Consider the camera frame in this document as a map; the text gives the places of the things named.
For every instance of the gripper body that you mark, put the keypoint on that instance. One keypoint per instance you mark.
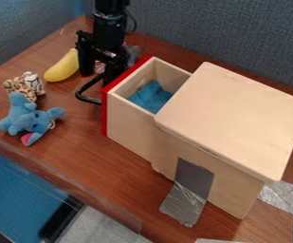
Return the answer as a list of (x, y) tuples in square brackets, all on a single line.
[(104, 47)]

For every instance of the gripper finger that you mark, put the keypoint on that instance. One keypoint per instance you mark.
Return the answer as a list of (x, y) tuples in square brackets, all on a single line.
[(115, 71), (86, 61)]

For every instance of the drawer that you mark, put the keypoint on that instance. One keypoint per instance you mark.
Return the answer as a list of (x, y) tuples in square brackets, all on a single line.
[(129, 123)]

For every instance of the yellow toy banana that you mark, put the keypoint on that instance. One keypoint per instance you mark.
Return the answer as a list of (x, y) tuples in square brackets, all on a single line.
[(63, 68)]

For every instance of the grey and pink plush toy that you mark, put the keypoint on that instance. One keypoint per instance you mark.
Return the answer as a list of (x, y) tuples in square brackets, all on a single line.
[(133, 54)]

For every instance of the blue cloth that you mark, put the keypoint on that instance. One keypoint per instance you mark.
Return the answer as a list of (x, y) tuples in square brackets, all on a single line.
[(151, 96)]

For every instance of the spotted leopard plush toy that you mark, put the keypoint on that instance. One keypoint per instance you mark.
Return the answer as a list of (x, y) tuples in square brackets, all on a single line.
[(26, 85)]

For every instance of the blue elephant plush toy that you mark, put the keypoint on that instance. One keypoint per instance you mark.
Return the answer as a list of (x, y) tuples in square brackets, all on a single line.
[(26, 118)]

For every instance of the cabinet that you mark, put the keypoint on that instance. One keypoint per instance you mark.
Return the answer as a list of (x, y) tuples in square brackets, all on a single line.
[(233, 117)]

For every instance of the grey tape strip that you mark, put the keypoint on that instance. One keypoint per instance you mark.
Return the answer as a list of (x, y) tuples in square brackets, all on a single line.
[(286, 194), (188, 193)]

